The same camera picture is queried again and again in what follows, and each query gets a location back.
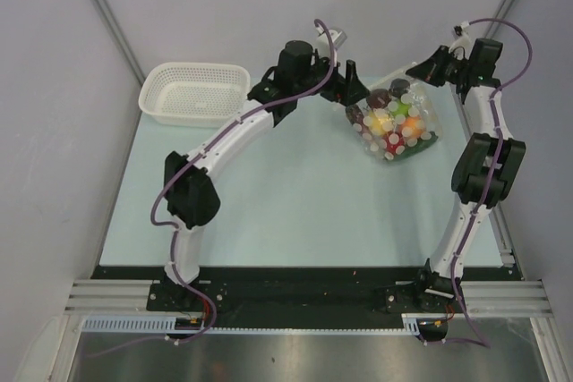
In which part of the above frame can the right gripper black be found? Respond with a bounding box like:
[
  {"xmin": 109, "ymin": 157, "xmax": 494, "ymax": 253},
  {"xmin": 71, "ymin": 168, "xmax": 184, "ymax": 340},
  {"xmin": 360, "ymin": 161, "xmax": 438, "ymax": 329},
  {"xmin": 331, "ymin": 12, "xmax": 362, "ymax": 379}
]
[{"xmin": 406, "ymin": 46, "xmax": 472, "ymax": 88}]

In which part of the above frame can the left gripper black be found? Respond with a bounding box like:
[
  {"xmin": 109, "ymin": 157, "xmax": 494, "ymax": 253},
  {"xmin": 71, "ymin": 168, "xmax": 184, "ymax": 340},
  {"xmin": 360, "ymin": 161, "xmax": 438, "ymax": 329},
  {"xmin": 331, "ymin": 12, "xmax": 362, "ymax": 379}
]
[{"xmin": 293, "ymin": 48, "xmax": 368, "ymax": 106}]

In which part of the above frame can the dark brown fake fruit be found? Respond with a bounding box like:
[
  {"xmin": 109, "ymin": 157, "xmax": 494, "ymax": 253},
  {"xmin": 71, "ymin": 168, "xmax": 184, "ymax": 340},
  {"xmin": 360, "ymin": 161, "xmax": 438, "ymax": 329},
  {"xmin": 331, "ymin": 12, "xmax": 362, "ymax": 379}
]
[{"xmin": 389, "ymin": 78, "xmax": 410, "ymax": 98}]

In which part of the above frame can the clear polka dot zip bag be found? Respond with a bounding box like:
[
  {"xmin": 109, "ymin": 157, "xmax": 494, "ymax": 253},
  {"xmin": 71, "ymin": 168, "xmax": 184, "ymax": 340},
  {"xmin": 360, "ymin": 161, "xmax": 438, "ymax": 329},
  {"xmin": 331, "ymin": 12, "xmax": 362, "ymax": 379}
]
[{"xmin": 352, "ymin": 64, "xmax": 443, "ymax": 163}]

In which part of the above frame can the purple fake eggplant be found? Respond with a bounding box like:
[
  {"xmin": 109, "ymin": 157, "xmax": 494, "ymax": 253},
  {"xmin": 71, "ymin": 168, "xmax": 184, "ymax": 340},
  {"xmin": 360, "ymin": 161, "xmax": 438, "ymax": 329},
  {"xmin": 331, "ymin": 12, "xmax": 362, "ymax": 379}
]
[{"xmin": 345, "ymin": 105, "xmax": 363, "ymax": 133}]

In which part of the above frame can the dark red fake plum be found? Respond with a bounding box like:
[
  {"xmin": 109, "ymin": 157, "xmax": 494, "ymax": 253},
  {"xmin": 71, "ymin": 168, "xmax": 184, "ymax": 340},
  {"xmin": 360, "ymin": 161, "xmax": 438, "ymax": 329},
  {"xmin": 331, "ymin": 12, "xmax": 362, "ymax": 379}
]
[{"xmin": 366, "ymin": 88, "xmax": 391, "ymax": 110}]

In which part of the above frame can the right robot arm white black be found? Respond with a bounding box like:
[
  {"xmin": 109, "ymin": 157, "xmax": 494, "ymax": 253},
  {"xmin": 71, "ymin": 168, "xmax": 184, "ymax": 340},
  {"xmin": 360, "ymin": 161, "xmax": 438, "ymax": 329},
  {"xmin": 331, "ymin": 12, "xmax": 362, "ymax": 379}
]
[{"xmin": 394, "ymin": 38, "xmax": 526, "ymax": 312}]

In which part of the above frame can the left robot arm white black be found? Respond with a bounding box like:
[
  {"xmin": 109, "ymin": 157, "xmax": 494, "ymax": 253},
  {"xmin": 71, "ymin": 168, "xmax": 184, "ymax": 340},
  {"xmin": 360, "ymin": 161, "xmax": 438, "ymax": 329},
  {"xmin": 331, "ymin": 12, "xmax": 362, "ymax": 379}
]
[{"xmin": 150, "ymin": 40, "xmax": 369, "ymax": 310}]

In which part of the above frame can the yellow fake lemon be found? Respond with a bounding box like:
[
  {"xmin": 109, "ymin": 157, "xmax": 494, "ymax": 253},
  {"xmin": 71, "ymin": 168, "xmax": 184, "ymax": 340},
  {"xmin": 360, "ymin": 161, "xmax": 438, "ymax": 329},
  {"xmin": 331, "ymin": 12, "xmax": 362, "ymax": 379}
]
[{"xmin": 367, "ymin": 111, "xmax": 394, "ymax": 136}]

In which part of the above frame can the green fake pepper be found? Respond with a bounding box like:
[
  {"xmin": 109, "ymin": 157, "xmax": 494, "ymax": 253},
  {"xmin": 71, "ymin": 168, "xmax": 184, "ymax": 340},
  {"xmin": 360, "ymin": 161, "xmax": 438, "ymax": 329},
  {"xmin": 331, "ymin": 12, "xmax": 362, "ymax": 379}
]
[{"xmin": 387, "ymin": 99, "xmax": 411, "ymax": 116}]

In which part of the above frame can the orange fake peach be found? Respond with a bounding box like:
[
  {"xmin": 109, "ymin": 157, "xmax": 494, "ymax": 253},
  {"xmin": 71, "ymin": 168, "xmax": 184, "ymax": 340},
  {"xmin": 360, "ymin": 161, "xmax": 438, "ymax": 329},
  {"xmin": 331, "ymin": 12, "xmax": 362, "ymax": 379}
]
[{"xmin": 399, "ymin": 116, "xmax": 426, "ymax": 139}]

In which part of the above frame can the red fake apple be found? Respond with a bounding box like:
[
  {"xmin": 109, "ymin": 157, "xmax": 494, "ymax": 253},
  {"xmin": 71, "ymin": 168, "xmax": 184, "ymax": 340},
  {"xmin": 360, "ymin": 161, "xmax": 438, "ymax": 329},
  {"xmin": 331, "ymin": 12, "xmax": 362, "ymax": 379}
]
[{"xmin": 381, "ymin": 132, "xmax": 406, "ymax": 157}]

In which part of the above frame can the green fake cucumber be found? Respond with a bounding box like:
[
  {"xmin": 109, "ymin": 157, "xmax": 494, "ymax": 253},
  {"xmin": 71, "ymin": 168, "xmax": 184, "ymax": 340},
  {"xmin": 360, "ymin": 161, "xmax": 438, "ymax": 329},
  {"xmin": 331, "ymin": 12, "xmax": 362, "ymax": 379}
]
[{"xmin": 397, "ymin": 132, "xmax": 440, "ymax": 159}]

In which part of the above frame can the white perforated plastic basket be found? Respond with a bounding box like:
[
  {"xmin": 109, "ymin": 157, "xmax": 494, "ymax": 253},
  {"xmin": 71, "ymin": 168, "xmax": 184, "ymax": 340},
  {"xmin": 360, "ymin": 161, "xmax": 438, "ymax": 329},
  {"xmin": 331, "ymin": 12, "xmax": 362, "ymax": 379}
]
[{"xmin": 138, "ymin": 62, "xmax": 251, "ymax": 128}]

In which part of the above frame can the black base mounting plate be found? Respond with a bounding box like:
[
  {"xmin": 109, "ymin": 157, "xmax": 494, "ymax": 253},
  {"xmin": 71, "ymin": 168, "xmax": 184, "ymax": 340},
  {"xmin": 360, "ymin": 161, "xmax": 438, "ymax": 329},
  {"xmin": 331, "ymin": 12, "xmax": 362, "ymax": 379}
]
[{"xmin": 91, "ymin": 265, "xmax": 521, "ymax": 330}]

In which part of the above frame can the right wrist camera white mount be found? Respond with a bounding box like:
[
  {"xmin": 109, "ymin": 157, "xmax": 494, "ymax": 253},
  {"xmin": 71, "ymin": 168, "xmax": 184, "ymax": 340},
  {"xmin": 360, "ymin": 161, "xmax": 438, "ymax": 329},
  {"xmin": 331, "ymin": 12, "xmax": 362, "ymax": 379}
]
[{"xmin": 449, "ymin": 21, "xmax": 474, "ymax": 56}]

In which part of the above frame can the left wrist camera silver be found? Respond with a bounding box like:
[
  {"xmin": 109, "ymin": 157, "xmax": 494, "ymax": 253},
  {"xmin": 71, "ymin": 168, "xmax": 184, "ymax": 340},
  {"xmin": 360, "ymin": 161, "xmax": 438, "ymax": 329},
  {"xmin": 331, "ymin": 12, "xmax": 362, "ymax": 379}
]
[{"xmin": 315, "ymin": 27, "xmax": 347, "ymax": 50}]

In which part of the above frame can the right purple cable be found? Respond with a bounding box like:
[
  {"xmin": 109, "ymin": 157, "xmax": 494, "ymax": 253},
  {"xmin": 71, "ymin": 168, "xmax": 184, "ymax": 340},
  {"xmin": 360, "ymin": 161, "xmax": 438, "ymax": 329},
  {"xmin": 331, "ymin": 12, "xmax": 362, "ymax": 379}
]
[{"xmin": 447, "ymin": 17, "xmax": 535, "ymax": 348}]

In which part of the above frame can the purple cable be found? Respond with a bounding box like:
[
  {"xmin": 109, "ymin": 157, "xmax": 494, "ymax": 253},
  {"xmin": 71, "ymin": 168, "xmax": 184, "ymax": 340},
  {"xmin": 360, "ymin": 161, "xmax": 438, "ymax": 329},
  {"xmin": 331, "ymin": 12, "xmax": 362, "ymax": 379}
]
[
  {"xmin": 447, "ymin": 17, "xmax": 535, "ymax": 348},
  {"xmin": 150, "ymin": 18, "xmax": 338, "ymax": 347}
]

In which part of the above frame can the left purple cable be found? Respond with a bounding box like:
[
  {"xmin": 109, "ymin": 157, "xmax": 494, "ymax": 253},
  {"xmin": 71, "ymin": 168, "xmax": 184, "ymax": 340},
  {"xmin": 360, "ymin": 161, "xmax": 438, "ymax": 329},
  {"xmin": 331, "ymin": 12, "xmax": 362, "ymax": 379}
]
[{"xmin": 150, "ymin": 18, "xmax": 338, "ymax": 347}]

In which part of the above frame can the white slotted cable duct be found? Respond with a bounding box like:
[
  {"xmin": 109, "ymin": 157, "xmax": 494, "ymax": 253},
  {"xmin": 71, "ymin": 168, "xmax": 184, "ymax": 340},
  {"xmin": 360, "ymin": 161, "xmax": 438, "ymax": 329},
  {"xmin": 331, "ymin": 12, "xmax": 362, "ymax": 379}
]
[{"xmin": 82, "ymin": 315, "xmax": 203, "ymax": 334}]

